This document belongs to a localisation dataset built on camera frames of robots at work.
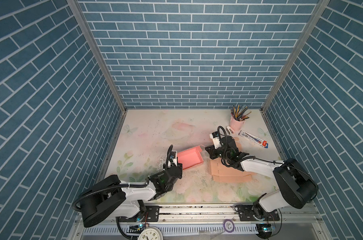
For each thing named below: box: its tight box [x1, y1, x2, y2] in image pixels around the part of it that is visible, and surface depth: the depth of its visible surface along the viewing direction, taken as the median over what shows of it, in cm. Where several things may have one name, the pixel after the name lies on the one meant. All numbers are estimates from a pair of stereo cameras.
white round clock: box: [137, 226, 164, 240], surface depth 66 cm
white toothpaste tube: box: [238, 130, 269, 149], surface depth 104 cm
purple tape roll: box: [223, 219, 235, 233], surface depth 72 cm
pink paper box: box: [177, 145, 204, 170], surface depth 93 cm
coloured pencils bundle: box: [230, 104, 252, 122], surface depth 104 cm
